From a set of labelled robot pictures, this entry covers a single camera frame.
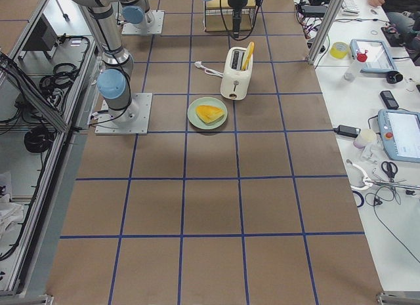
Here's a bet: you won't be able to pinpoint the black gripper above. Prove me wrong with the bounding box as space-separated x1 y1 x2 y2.
228 0 248 38

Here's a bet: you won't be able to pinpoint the white two-slot toaster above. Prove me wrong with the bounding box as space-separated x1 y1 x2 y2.
220 47 253 100

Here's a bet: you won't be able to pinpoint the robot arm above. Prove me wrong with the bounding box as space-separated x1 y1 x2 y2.
121 0 155 28
72 0 211 81

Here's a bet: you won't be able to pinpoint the bread slice in toaster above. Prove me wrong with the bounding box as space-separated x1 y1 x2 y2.
241 41 255 71

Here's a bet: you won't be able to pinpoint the light green plate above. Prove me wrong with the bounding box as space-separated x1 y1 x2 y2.
187 97 228 130

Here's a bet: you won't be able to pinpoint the bread piece on plate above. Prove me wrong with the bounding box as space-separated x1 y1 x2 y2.
196 105 224 124

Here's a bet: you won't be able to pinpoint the yellow tape roll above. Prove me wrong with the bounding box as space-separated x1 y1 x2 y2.
329 41 349 59

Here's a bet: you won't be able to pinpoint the clear bottle red cap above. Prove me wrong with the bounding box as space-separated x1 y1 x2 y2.
343 51 368 82

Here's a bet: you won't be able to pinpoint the blue teach pendant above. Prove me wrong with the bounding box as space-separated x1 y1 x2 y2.
377 109 419 163
350 39 397 73

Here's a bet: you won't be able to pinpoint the black power adapter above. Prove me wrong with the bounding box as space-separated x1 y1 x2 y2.
333 125 361 138

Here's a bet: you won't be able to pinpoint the black scissors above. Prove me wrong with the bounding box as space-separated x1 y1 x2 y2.
381 161 398 182

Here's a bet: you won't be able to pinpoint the wire basket with wooden shelf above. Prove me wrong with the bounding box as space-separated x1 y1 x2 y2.
203 0 257 33

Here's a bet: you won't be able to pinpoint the white toaster power cord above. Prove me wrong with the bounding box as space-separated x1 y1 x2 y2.
194 60 225 78

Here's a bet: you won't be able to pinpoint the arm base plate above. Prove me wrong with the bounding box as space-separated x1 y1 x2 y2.
94 93 153 135
122 7 165 36

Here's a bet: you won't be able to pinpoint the aluminium frame post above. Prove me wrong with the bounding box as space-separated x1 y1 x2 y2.
306 0 344 65

